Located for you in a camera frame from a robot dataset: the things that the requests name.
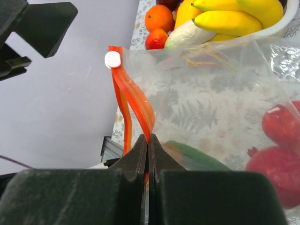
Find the red toy apple back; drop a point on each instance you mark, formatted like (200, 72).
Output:
(282, 127)

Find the clear zip top bag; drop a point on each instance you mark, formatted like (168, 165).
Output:
(138, 116)

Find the red toy pomegranate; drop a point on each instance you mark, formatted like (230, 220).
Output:
(282, 167)

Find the green toy cucumber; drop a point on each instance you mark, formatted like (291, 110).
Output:
(191, 158)

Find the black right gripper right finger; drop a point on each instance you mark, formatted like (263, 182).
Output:
(181, 197)

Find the yellow toy banana bunch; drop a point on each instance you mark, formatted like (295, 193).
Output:
(224, 17)

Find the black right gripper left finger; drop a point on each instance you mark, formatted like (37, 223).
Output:
(112, 196)

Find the orange toy orange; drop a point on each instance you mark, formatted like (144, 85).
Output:
(159, 17)

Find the red toy strawberry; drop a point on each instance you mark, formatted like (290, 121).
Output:
(156, 39)

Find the dark red toy apple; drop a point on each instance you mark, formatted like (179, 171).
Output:
(170, 4)

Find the white plastic fruit basket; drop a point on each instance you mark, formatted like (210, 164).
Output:
(273, 16)

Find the white toy radish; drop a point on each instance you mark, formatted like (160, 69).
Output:
(188, 34)

